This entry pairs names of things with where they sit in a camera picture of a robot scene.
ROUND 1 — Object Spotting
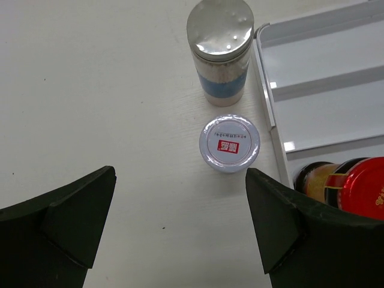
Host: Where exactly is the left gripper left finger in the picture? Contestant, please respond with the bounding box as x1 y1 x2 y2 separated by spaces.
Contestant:
1 166 116 287

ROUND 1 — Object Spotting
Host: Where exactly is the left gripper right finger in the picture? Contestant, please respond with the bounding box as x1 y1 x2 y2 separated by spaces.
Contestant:
245 168 383 287

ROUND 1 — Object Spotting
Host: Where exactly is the red-lid sauce jar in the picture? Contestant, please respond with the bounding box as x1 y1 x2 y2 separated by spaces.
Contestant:
293 157 383 220

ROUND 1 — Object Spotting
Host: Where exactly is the left white-lid small jar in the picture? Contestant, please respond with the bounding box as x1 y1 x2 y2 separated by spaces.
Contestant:
199 114 261 173

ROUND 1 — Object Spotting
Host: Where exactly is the white plastic organizer tray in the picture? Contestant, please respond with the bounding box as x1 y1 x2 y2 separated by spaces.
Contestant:
252 1 383 187

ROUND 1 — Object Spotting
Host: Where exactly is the left silver-lid shaker bottle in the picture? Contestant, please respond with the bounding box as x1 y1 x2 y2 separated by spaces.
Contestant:
186 0 254 107

